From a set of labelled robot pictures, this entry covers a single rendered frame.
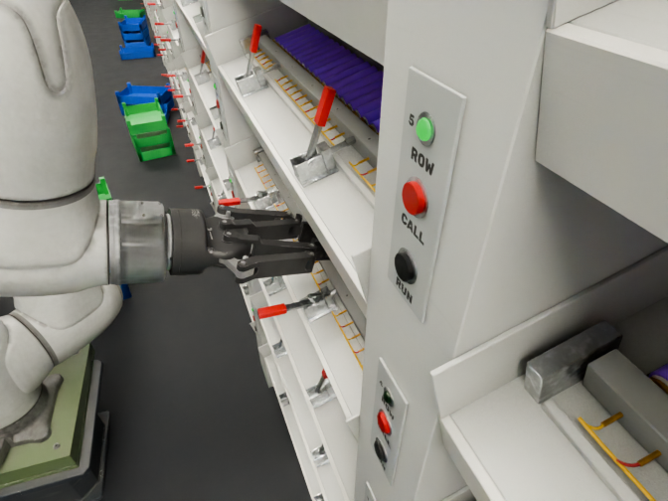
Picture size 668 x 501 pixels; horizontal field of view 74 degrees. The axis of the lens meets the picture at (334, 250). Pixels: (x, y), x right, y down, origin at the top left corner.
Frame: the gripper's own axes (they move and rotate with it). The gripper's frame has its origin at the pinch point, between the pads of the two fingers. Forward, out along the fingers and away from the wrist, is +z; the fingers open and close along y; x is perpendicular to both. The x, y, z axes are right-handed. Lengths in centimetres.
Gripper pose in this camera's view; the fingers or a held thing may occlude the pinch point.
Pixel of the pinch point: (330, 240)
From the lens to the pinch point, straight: 58.1
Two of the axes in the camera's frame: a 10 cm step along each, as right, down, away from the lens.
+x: -2.4, 8.1, 5.3
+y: -3.7, -5.9, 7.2
